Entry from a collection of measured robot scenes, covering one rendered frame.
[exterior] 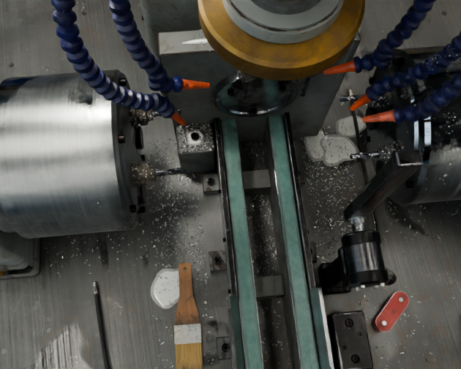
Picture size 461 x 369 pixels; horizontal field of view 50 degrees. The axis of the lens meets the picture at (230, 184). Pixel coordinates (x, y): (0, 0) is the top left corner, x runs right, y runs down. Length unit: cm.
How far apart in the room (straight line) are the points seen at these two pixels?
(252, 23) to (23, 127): 35
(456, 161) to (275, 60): 35
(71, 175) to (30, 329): 42
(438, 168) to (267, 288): 38
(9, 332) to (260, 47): 74
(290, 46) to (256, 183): 49
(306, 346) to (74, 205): 43
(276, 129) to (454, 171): 34
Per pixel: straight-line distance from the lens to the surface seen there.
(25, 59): 123
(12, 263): 95
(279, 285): 94
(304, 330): 86
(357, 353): 94
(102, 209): 72
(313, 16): 53
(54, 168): 70
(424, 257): 106
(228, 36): 53
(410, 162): 60
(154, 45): 94
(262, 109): 91
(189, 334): 96
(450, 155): 76
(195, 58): 76
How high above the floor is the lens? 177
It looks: 71 degrees down
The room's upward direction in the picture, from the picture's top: 4 degrees clockwise
